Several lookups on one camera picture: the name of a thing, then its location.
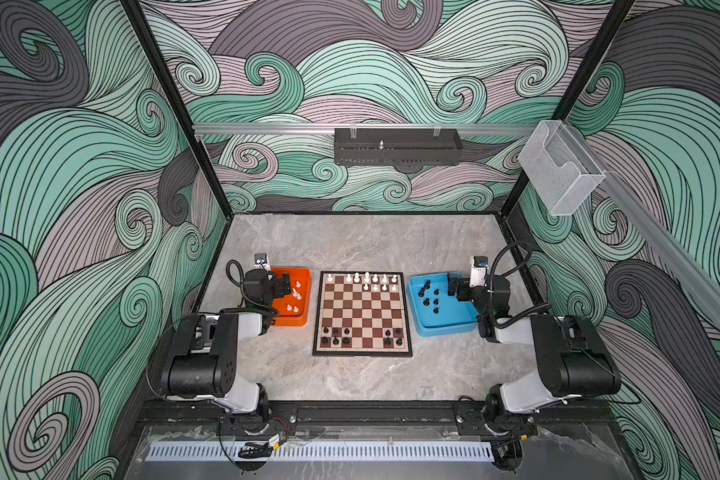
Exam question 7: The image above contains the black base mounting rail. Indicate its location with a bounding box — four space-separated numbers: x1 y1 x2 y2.
138 399 611 432

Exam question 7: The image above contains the orange plastic tray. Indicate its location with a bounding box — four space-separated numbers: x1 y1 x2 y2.
272 267 311 327

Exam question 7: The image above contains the brown cream chess board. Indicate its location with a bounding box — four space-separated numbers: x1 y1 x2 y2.
312 271 413 358

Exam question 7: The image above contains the blue plastic tray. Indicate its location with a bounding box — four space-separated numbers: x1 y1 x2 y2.
407 272 477 337

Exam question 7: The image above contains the aluminium rail right wall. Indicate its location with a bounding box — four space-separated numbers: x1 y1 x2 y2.
562 123 720 331

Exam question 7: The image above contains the white slotted cable duct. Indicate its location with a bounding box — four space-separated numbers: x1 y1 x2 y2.
145 441 494 463

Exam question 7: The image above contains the clear acrylic wall holder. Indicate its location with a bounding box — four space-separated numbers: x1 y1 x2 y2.
518 120 605 217

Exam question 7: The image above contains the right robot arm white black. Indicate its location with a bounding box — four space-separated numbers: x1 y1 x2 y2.
447 241 622 421

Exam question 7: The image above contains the aluminium rail back wall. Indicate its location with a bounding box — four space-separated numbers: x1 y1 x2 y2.
192 122 536 137

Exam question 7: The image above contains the aluminium rail wall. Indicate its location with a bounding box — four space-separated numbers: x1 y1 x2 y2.
192 122 536 137
562 123 720 331

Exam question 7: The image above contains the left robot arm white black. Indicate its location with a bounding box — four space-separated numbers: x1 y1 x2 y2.
158 253 291 422

